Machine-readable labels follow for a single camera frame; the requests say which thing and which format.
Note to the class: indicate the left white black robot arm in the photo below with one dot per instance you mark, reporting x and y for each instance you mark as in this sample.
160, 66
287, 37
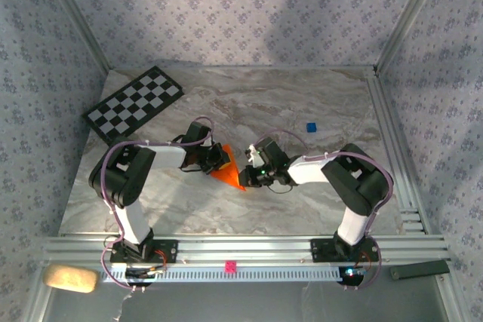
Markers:
134, 224

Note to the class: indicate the small blue cube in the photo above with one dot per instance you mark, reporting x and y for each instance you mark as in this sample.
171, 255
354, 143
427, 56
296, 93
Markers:
311, 127

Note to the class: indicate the small reddish pink cube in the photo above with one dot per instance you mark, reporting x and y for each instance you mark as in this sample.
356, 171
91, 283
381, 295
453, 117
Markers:
230, 266

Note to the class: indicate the black white checkerboard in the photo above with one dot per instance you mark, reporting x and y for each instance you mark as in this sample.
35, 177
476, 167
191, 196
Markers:
132, 105

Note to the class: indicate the thin aluminium edge strip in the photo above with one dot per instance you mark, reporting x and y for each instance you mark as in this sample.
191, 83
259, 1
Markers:
264, 68

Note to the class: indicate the flat black bar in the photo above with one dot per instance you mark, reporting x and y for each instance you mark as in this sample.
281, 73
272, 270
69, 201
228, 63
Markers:
419, 270

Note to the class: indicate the tan sponge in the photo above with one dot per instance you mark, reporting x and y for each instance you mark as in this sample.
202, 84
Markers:
71, 279

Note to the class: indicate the long aluminium mounting rail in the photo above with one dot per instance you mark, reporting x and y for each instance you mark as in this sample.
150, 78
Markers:
245, 246

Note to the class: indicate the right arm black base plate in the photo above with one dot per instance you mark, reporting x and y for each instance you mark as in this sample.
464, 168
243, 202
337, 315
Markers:
322, 250

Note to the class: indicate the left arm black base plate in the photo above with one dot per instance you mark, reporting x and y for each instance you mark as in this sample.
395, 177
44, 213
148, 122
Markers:
168, 250

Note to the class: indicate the aluminium side rail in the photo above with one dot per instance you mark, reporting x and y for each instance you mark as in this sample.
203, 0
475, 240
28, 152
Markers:
385, 118

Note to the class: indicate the aluminium frame post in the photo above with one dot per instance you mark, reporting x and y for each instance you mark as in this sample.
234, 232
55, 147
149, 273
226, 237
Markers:
75, 20
411, 16

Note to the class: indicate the aluminium frame leg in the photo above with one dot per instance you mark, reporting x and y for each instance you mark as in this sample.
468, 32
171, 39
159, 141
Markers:
35, 299
451, 299

